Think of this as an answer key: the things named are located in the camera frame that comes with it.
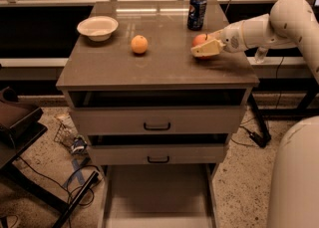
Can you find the orange fruit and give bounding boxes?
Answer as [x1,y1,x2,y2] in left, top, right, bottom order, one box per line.
[131,35,149,54]

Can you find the black table leg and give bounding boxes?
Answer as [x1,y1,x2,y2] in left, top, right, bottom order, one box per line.
[52,171,99,228]

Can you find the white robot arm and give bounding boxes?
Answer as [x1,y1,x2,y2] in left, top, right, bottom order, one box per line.
[191,0,319,228]

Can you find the bottom grey drawer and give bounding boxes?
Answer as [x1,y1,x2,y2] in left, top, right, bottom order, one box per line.
[98,164,219,228]

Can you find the dark office chair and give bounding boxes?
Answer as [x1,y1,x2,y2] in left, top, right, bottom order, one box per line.
[0,88,47,168]

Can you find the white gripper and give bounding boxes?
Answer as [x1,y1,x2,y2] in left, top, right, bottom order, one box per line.
[190,21,247,58]

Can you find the middle grey drawer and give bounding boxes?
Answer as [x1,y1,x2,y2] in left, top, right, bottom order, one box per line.
[88,133,228,165]

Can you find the small wire basket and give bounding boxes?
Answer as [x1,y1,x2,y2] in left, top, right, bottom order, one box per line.
[54,123,78,148]

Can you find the black floor cables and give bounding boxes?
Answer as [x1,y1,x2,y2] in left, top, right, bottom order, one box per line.
[16,155,101,208]

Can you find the red apple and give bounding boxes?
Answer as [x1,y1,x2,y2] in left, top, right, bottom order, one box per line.
[191,34,210,47]

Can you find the black power adapter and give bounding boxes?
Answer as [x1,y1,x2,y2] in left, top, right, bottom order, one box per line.
[248,131,267,148]

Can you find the grey drawer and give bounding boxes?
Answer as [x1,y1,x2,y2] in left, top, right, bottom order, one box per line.
[71,89,245,135]
[88,133,228,165]
[98,164,219,228]

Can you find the top grey drawer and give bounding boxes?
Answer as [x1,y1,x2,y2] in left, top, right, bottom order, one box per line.
[71,89,245,135]

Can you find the blue pepsi can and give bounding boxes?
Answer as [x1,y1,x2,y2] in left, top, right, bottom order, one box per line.
[187,0,207,31]

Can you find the white paper bowl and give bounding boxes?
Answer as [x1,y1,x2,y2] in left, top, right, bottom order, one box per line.
[77,16,119,42]

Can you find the clear plastic water bottle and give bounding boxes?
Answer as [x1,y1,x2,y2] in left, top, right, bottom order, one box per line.
[254,47,268,64]

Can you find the grey drawer cabinet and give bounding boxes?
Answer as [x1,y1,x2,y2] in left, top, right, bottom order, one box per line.
[55,0,260,228]

